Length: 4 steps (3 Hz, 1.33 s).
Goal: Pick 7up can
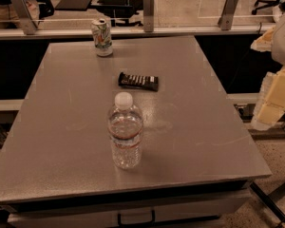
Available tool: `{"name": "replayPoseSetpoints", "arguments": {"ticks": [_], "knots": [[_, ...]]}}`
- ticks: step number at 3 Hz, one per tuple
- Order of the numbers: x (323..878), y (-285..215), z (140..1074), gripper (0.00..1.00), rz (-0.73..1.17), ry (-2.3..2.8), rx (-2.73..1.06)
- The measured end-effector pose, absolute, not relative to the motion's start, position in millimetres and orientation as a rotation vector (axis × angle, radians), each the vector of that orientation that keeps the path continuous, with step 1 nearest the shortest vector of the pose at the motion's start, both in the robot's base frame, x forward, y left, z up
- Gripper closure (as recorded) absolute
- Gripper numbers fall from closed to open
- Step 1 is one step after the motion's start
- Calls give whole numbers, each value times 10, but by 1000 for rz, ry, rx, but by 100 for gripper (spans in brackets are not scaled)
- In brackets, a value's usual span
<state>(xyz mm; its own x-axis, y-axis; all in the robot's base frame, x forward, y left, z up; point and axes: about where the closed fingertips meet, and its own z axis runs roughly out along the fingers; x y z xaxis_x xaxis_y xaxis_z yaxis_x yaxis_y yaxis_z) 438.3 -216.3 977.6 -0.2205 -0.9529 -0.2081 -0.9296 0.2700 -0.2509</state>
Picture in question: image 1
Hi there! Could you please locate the middle metal rail bracket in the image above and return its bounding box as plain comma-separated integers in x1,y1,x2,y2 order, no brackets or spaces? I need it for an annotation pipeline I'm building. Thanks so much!
143,0,154,32

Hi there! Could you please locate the dark background desk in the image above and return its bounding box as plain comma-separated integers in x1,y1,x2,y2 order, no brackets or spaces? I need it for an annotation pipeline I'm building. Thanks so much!
55,0,143,27

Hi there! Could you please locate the metal rail bracket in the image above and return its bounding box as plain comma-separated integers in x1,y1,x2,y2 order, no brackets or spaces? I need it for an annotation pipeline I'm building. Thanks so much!
10,0,39,35
143,0,154,32
218,0,238,30

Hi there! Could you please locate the left metal rail bracket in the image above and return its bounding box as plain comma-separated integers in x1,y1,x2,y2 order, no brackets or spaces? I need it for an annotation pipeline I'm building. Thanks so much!
10,0,39,35

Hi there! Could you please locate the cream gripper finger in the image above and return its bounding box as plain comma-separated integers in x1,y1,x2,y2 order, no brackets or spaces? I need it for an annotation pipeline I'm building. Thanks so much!
251,28,275,52

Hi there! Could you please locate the horizontal metal rail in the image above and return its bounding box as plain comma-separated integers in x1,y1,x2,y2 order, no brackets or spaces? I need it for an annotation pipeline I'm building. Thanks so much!
0,23,275,40

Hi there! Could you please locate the dark chocolate bar wrapper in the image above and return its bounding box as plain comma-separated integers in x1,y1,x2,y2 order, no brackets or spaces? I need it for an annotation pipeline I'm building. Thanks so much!
118,72,159,91

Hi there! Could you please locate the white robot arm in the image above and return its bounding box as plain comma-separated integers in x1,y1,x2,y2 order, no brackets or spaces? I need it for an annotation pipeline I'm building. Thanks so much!
251,12,285,131

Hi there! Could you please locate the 7up soda can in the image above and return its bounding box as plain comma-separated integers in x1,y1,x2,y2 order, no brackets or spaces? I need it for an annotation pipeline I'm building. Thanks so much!
91,19,113,57

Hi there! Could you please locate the black drawer handle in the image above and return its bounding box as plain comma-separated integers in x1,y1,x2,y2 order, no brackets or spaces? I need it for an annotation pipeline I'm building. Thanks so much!
117,210,156,228

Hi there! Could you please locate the grey drawer front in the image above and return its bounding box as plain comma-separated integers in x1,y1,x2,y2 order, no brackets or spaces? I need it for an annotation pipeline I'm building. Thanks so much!
8,189,251,228

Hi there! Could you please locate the right metal rail bracket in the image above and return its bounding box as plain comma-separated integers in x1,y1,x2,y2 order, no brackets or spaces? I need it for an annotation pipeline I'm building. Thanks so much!
218,0,238,30

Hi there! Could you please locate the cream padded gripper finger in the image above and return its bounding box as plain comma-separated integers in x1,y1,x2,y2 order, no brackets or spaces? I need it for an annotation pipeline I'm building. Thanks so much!
251,66,285,131

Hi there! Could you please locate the clear plastic water bottle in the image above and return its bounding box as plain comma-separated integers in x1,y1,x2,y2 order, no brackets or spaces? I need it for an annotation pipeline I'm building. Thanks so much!
107,92,143,169

